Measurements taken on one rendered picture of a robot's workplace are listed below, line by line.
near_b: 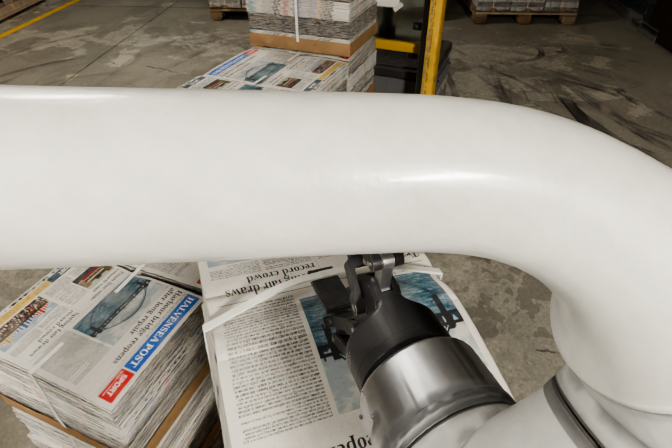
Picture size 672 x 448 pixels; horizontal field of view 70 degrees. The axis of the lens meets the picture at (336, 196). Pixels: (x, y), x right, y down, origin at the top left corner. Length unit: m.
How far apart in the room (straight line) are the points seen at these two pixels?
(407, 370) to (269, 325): 0.26
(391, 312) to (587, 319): 0.17
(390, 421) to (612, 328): 0.15
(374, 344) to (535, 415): 0.12
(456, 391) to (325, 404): 0.23
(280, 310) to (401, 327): 0.25
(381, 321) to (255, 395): 0.20
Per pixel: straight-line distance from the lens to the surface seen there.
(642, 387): 0.20
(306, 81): 1.46
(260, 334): 0.53
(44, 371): 1.09
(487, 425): 0.28
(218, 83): 1.46
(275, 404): 0.50
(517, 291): 2.35
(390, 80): 2.37
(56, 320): 1.16
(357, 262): 0.38
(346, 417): 0.50
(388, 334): 0.33
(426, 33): 2.11
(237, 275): 0.61
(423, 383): 0.30
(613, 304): 0.19
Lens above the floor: 1.60
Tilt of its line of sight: 35 degrees down
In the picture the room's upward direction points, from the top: straight up
